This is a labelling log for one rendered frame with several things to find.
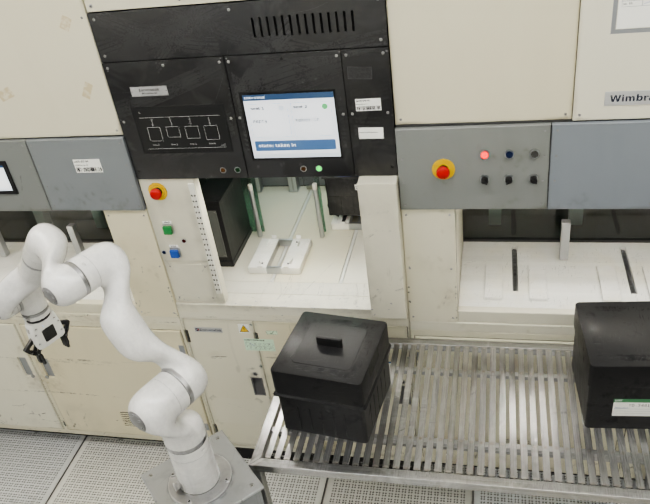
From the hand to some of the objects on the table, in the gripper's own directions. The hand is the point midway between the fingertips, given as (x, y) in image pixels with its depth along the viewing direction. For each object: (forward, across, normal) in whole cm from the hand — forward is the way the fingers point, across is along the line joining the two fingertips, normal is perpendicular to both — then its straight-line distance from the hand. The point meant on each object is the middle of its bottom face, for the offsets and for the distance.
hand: (54, 351), depth 229 cm
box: (+25, -93, +153) cm, 180 cm away
